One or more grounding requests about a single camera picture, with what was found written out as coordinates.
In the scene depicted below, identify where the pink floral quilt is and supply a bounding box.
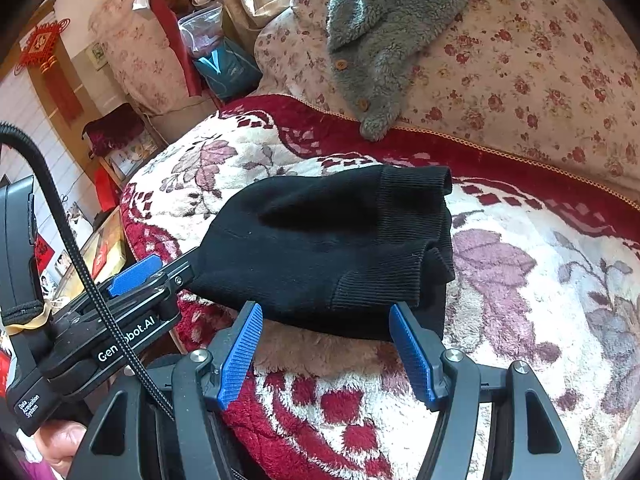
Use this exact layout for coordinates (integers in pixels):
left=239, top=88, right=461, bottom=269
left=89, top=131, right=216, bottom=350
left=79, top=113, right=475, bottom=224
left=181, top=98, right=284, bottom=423
left=253, top=0, right=640, bottom=195

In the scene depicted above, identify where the grey fleece jacket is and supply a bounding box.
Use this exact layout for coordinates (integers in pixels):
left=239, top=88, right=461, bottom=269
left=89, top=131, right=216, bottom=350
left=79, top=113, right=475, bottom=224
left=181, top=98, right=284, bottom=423
left=326, top=0, right=490, bottom=142

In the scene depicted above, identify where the red white floral fleece blanket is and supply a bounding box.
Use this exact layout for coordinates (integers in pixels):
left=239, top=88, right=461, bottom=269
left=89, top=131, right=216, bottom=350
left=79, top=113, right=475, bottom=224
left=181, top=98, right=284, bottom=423
left=119, top=93, right=640, bottom=480

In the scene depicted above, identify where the small wooden stand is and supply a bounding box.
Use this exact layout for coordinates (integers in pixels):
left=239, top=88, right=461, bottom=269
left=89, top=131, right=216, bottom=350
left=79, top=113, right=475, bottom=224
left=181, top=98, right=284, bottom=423
left=87, top=104, right=168, bottom=188

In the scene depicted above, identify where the red hanging cloth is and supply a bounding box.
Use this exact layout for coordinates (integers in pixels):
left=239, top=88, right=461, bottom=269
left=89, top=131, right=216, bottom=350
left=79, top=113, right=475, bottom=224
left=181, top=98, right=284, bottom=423
left=149, top=0, right=205, bottom=98

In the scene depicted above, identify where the black knit sweater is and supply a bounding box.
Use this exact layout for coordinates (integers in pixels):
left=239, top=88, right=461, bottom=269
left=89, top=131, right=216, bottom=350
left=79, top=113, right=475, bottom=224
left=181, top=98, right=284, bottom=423
left=181, top=163, right=457, bottom=342

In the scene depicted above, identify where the person's left hand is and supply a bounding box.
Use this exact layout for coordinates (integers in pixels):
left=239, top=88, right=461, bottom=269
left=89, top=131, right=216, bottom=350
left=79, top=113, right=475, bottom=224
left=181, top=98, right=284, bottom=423
left=31, top=419, right=90, bottom=479

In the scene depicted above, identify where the person's left forearm magenta sleeve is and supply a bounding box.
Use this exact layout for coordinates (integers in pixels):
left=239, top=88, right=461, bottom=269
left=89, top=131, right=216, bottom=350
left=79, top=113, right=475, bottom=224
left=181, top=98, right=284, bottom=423
left=12, top=457, right=58, bottom=480

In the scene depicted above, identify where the flat cardboard box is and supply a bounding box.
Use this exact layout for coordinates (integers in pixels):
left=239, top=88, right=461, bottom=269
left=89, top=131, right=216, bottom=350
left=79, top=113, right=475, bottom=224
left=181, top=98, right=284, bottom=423
left=52, top=207, right=132, bottom=306

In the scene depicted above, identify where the pale floral pillow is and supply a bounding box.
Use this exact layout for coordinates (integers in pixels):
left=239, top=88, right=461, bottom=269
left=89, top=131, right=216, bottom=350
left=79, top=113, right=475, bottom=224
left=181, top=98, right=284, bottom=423
left=88, top=0, right=222, bottom=128

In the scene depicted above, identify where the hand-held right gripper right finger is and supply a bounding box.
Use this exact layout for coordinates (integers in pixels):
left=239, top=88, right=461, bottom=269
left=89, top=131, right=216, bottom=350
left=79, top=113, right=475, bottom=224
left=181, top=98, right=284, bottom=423
left=388, top=302, right=587, bottom=480

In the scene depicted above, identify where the red box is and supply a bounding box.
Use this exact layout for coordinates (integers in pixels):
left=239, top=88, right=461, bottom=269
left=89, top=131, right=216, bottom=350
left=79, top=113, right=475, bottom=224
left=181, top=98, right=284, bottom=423
left=94, top=166, right=122, bottom=213

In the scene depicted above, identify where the teal bag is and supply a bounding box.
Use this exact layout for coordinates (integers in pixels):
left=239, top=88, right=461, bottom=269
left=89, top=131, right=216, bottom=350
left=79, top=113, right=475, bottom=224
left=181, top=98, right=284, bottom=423
left=192, top=41, right=264, bottom=103

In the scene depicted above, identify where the maroon cloth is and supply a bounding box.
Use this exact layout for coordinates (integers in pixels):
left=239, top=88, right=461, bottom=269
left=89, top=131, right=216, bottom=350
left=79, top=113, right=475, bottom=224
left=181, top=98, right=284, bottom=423
left=81, top=106, right=152, bottom=158

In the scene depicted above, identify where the clear plastic bag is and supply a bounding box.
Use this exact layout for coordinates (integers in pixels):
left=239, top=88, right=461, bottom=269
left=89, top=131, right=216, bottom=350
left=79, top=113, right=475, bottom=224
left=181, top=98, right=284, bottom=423
left=177, top=3, right=225, bottom=59

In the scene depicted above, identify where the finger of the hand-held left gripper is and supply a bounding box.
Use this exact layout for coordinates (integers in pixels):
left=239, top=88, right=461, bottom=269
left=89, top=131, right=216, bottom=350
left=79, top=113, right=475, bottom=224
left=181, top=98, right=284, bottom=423
left=161, top=250, right=198, bottom=291
left=106, top=254, right=164, bottom=298

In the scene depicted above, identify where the red knot wall ornament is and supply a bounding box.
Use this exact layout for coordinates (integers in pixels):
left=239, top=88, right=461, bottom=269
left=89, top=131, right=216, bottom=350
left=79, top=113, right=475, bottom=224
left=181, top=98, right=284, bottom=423
left=13, top=16, right=85, bottom=122

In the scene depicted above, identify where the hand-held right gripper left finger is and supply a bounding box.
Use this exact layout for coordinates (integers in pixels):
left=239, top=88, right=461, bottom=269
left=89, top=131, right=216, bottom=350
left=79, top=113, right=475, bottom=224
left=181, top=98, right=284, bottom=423
left=65, top=301, right=264, bottom=480

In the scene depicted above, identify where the black braided cable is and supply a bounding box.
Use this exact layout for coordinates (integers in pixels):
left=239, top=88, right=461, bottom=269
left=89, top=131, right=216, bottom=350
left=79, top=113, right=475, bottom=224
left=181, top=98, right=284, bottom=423
left=0, top=121, right=177, bottom=423

